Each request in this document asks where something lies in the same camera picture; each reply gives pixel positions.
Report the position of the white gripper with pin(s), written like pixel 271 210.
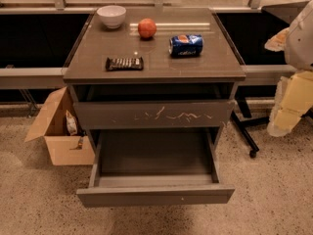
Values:
pixel 300 44

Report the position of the dark rxbar chocolate wrapper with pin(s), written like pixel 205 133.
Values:
pixel 124 64

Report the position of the grey drawer cabinet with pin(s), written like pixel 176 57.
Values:
pixel 212 75

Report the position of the closed scratched grey drawer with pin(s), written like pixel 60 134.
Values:
pixel 170 114

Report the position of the open grey lower drawer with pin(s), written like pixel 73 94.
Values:
pixel 154 167

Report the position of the dark side table top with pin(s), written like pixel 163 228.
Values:
pixel 285 12

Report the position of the black rolling stand base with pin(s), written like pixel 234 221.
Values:
pixel 242 125

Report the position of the blue pepsi can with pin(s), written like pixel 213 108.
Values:
pixel 185 45

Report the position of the red apple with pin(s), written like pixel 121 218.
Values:
pixel 147 28

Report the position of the white ceramic bowl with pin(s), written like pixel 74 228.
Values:
pixel 112 16

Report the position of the white snack bag in box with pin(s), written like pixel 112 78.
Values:
pixel 71 124

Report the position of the open cardboard box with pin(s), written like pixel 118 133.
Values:
pixel 51 124

